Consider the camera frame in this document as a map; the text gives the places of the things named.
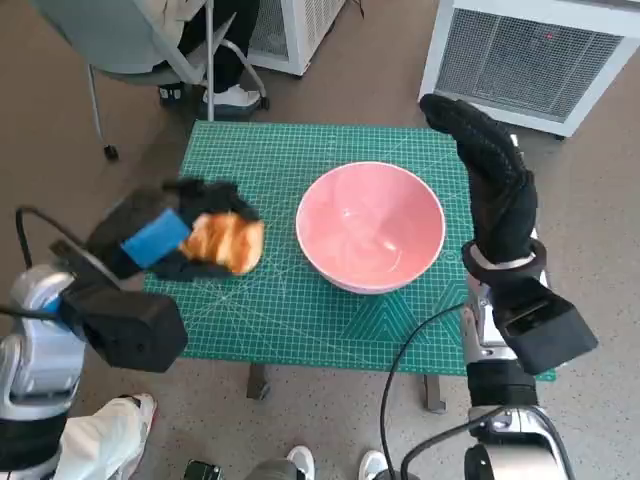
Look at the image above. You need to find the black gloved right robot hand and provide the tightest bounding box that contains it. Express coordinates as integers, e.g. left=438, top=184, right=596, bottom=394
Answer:
left=418, top=93, right=541, bottom=264

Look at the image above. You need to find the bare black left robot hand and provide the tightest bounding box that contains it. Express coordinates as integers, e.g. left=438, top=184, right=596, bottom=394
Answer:
left=117, top=177, right=264, bottom=281

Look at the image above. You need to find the long striped toy bread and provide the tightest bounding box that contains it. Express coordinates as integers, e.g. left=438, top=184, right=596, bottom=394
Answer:
left=178, top=212, right=265, bottom=265

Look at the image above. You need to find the pink bowl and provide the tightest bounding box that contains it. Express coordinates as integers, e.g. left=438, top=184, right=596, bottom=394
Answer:
left=295, top=160, right=446, bottom=296

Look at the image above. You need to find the large white vented cabinet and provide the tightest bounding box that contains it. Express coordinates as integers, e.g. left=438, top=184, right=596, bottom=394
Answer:
left=418, top=0, right=640, bottom=139

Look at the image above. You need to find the black table leg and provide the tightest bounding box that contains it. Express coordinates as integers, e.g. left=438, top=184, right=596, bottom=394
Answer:
left=247, top=363, right=271, bottom=401
left=423, top=374, right=447, bottom=414

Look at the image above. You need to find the green cutting mat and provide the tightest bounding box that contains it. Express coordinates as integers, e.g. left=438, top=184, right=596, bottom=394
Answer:
left=143, top=119, right=557, bottom=382

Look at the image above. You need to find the person in white trousers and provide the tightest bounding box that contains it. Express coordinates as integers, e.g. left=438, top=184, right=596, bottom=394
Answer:
left=52, top=392, right=159, bottom=480

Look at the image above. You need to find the seated person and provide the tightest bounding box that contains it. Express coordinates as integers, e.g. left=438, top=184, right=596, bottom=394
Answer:
left=154, top=0, right=264, bottom=109

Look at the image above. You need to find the grey office chair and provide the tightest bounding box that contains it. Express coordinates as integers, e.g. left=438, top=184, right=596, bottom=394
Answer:
left=29, top=0, right=271, bottom=161

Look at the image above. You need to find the black device box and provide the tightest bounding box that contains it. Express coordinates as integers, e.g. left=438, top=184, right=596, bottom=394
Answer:
left=182, top=459, right=224, bottom=480

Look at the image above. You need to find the small white vented cabinet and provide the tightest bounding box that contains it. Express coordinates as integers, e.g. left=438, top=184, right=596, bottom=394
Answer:
left=247, top=0, right=351, bottom=77

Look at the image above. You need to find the white robot foot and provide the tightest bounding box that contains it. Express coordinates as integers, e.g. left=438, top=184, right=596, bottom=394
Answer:
left=285, top=444, right=316, bottom=480
left=358, top=449, right=389, bottom=480

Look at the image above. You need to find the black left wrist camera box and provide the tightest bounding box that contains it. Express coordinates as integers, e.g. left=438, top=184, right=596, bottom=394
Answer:
left=49, top=240, right=189, bottom=374

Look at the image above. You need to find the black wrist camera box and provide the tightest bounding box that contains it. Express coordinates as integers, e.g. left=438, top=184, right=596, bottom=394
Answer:
left=497, top=282, right=600, bottom=376
left=49, top=240, right=189, bottom=374

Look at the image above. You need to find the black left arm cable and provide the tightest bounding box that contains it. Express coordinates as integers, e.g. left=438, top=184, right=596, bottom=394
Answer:
left=14, top=206, right=109, bottom=281

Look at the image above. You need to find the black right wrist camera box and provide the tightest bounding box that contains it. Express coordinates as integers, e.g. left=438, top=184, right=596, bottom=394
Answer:
left=497, top=282, right=600, bottom=376

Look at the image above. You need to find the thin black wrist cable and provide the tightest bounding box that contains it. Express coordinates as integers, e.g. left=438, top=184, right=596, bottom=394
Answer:
left=378, top=302, right=469, bottom=480

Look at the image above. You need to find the thick black looped cable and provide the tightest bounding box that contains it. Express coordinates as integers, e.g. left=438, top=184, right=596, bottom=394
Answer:
left=401, top=404, right=576, bottom=480

